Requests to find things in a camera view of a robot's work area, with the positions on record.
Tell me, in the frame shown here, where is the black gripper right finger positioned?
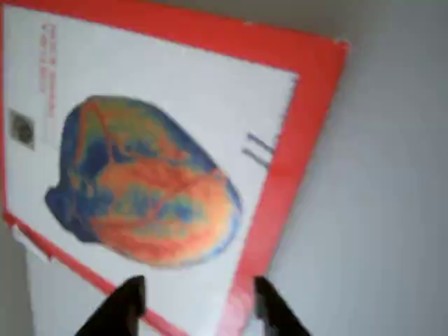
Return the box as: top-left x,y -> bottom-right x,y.
253,276 -> 312,336

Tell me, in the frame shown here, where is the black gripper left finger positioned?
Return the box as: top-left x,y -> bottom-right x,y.
72,274 -> 147,336

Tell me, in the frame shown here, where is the red and white book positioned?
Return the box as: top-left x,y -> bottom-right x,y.
0,0 -> 351,336

